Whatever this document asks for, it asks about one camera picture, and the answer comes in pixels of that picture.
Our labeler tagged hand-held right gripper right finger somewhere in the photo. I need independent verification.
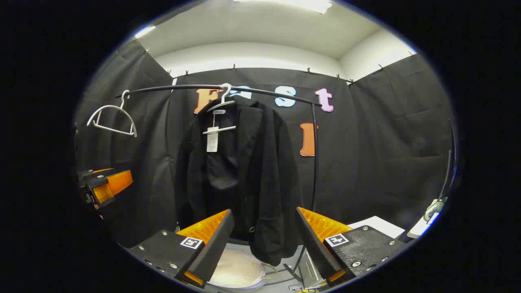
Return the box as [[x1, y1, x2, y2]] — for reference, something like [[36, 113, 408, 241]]
[[296, 206, 408, 287]]

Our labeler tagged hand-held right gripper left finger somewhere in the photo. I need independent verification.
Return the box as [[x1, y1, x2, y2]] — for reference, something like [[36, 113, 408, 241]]
[[128, 209, 235, 289]]

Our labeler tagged white laundry hamper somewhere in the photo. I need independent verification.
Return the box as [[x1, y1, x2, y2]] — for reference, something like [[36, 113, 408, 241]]
[[207, 247, 266, 290]]

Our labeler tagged black jacket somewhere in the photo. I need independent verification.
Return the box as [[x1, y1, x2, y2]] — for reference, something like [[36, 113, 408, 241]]
[[175, 98, 304, 267]]

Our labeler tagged white clothes hanger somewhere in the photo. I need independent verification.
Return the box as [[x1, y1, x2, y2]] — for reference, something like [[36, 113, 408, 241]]
[[202, 83, 237, 135], [86, 90, 138, 138]]

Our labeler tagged grey metal box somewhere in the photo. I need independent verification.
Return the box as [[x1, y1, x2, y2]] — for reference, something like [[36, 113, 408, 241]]
[[299, 250, 326, 290]]

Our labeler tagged white low box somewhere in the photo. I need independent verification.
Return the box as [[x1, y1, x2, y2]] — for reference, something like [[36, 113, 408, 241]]
[[347, 216, 405, 240]]

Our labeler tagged black garment rack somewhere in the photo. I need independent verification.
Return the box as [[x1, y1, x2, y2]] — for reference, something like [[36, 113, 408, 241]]
[[115, 84, 323, 283]]

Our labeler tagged white flat panel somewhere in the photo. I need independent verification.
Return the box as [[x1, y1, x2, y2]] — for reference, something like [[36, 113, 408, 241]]
[[407, 212, 440, 239]]

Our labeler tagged black backdrop cloth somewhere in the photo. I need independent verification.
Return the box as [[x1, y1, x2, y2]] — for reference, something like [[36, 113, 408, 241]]
[[73, 39, 456, 249]]

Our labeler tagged small ceiling light panel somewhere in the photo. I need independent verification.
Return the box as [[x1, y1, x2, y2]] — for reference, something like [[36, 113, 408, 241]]
[[134, 25, 156, 39]]

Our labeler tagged row of cloth clips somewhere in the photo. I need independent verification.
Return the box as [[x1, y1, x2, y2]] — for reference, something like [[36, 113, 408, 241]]
[[144, 47, 418, 86]]

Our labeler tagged yellow cable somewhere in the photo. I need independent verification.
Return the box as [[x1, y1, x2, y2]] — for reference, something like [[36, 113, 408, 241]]
[[263, 262, 280, 280]]

